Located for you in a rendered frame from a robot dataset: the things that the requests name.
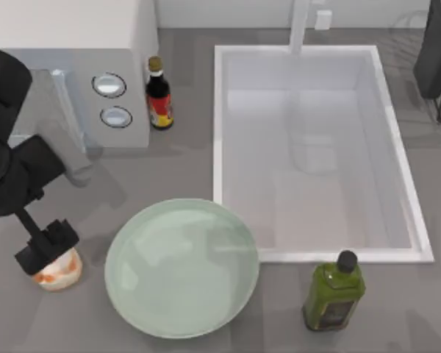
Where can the white and orange cup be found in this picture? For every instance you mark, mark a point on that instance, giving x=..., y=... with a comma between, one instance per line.
x=64, y=274

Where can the microwave door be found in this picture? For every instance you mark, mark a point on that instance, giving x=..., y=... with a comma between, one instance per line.
x=67, y=106

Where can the round microwave knob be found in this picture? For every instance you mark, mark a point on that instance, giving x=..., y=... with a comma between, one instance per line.
x=116, y=117
x=109, y=85

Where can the pale green plate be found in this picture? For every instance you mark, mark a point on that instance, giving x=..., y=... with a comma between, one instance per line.
x=182, y=268

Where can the dark sauce bottle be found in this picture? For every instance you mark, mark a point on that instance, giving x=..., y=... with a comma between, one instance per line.
x=158, y=95

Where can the pale microwave oven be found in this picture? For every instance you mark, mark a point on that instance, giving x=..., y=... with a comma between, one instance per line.
x=95, y=33

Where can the white sink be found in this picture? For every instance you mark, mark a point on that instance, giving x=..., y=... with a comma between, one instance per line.
x=308, y=165

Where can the green bottle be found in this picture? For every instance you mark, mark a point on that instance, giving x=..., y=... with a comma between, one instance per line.
x=332, y=294

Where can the tall white tap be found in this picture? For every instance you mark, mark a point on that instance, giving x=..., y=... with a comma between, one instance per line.
x=300, y=25

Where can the small white tap lever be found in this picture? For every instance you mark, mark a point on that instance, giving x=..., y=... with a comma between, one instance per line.
x=323, y=19

